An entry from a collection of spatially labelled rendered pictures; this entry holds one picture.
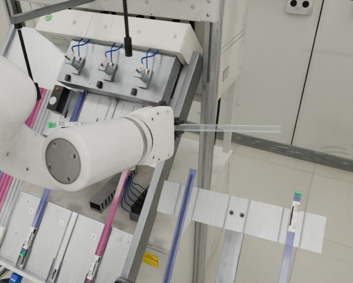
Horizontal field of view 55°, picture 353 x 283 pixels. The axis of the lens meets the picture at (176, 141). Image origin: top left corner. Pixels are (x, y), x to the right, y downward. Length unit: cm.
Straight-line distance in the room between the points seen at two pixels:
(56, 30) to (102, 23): 15
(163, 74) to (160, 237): 57
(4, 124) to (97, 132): 12
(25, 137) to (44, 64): 69
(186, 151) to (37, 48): 77
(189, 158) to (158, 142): 95
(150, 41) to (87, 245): 56
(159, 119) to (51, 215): 53
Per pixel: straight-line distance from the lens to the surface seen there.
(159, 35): 92
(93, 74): 98
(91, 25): 104
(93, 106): 102
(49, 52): 120
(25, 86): 41
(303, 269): 200
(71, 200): 139
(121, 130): 50
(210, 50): 96
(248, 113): 266
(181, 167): 149
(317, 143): 267
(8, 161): 49
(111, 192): 132
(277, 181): 248
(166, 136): 62
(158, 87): 88
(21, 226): 110
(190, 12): 92
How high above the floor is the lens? 153
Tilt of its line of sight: 33 degrees down
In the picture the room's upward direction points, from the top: straight up
